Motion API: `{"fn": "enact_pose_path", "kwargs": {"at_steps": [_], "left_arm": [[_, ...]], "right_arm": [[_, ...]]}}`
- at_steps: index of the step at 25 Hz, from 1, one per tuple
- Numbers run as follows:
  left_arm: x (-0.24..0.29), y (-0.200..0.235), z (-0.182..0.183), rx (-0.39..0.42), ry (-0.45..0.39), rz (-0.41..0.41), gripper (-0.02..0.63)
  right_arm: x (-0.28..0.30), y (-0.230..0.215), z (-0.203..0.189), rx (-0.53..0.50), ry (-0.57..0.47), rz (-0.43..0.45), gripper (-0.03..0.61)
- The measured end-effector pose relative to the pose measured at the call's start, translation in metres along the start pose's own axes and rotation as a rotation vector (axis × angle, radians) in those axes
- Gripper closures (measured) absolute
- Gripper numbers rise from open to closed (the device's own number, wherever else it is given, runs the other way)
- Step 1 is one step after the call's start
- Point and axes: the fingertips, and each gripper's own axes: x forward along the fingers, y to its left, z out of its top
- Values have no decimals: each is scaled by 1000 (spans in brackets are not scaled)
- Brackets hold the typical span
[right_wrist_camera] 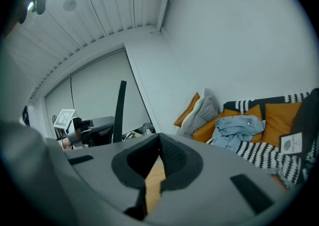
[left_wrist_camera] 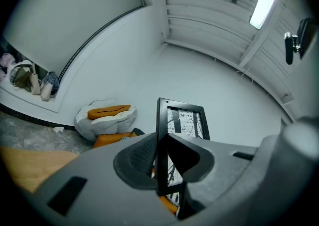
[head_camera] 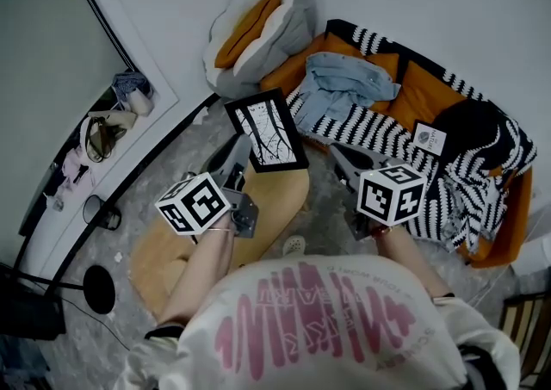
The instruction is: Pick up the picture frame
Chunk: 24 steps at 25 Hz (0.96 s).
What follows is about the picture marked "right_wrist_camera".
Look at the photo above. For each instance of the grey crumpled cloth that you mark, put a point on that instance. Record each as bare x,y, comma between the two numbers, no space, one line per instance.
148,128

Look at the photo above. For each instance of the orange cushion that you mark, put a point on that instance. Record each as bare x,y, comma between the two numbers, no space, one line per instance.
205,129
251,114
187,110
281,120

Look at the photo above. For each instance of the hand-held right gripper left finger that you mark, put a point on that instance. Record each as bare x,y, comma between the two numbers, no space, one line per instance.
133,170

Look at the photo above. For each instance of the dark grey cushion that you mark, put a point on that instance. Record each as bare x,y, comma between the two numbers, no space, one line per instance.
305,117

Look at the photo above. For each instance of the black wall object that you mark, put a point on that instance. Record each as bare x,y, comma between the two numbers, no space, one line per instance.
26,115

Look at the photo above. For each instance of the light blue denim shirt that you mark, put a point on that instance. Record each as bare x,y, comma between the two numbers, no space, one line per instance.
236,130

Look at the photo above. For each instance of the white roller blind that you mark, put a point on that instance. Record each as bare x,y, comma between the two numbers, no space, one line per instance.
99,95

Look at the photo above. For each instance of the white paper tag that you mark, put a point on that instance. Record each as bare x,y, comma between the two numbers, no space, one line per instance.
291,143

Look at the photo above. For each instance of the round ceiling speaker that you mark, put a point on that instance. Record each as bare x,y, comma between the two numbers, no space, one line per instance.
69,4

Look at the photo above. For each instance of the cream cushion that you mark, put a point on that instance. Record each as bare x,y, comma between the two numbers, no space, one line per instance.
190,115

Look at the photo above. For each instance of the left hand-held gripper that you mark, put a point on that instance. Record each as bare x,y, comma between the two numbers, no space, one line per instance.
69,126

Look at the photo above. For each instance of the person's left forearm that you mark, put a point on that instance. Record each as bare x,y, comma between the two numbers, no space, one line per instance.
66,144

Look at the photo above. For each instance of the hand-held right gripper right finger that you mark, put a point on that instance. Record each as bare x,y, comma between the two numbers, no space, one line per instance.
179,162

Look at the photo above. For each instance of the black white patterned sofa throw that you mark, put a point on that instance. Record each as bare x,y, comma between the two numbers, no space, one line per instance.
269,155

